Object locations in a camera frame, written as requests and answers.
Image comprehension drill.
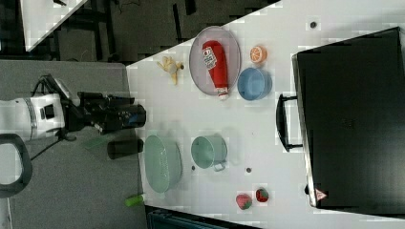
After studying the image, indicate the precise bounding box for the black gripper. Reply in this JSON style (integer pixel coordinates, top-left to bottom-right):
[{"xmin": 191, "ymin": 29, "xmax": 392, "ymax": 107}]
[{"xmin": 65, "ymin": 92, "xmax": 147, "ymax": 134}]

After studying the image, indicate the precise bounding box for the red felt ketchup bottle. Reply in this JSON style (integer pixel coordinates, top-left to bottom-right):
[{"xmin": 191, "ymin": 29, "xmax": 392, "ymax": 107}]
[{"xmin": 202, "ymin": 40, "xmax": 228, "ymax": 100}]

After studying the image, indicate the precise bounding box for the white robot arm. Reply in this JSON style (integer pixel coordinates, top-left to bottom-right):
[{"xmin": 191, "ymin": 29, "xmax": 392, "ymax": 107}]
[{"xmin": 1, "ymin": 93, "xmax": 146, "ymax": 141}]

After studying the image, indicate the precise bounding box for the grey round plate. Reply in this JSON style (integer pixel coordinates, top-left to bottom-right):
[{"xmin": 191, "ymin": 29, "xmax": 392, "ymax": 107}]
[{"xmin": 189, "ymin": 26, "xmax": 241, "ymax": 95}]

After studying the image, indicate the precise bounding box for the green oval colander basket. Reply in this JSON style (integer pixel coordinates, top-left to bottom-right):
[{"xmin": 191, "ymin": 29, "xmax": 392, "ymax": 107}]
[{"xmin": 144, "ymin": 135, "xmax": 182, "ymax": 194}]

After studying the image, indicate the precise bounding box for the green marker cap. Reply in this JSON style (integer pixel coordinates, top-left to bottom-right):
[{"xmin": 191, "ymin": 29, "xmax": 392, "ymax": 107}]
[{"xmin": 124, "ymin": 195, "xmax": 144, "ymax": 207}]

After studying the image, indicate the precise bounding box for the white side table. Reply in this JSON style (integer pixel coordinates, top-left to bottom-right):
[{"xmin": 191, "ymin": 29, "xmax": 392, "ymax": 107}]
[{"xmin": 19, "ymin": 0, "xmax": 89, "ymax": 52}]

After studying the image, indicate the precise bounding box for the blue bowl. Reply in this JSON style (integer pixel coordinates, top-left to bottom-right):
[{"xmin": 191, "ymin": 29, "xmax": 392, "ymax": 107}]
[{"xmin": 237, "ymin": 68, "xmax": 272, "ymax": 101}]

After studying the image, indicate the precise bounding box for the orange slice toy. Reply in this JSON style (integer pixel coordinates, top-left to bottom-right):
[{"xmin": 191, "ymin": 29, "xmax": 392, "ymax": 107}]
[{"xmin": 249, "ymin": 46, "xmax": 267, "ymax": 64}]

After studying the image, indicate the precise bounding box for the pink strawberry toy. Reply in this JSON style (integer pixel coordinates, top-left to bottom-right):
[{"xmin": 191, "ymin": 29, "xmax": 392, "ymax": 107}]
[{"xmin": 236, "ymin": 194, "xmax": 252, "ymax": 210}]

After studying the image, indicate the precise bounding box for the red strawberry toy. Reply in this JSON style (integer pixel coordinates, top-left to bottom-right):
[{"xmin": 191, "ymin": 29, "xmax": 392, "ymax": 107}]
[{"xmin": 255, "ymin": 188, "xmax": 269, "ymax": 202}]

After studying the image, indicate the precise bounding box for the black toaster oven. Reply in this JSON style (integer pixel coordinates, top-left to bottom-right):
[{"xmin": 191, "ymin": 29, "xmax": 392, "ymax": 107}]
[{"xmin": 291, "ymin": 27, "xmax": 405, "ymax": 219}]

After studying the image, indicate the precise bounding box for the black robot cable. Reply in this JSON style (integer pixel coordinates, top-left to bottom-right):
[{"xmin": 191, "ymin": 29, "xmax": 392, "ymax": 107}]
[{"xmin": 30, "ymin": 74, "xmax": 77, "ymax": 161}]

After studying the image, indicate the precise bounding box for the green cup with handle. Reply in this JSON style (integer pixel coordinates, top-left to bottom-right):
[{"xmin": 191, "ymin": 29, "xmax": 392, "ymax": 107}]
[{"xmin": 191, "ymin": 135, "xmax": 227, "ymax": 172}]

